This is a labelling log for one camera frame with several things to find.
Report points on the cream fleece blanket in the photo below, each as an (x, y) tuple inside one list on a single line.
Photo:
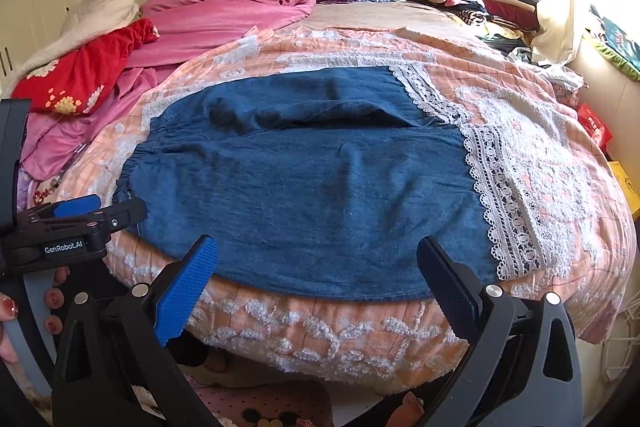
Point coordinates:
[(86, 21)]

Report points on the pink duvet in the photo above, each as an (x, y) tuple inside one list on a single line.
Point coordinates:
[(188, 28)]

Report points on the mickey mouse slipper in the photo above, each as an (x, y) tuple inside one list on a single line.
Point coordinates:
[(292, 403)]

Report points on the blue denim pants lace trim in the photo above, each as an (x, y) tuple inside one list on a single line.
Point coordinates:
[(313, 184)]

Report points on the green windowsill cushion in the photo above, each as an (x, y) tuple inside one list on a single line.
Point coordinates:
[(615, 45)]

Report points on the yellow box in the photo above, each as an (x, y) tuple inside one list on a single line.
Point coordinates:
[(631, 194)]

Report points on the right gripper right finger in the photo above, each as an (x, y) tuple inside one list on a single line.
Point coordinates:
[(521, 367)]

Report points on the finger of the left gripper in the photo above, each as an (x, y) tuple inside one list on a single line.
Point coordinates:
[(67, 208), (117, 217)]

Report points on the left hand red nails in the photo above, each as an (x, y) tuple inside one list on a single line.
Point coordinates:
[(53, 299)]

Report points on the red floral blanket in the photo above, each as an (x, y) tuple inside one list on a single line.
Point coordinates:
[(77, 83)]

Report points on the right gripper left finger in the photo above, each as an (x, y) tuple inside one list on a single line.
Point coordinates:
[(113, 366)]

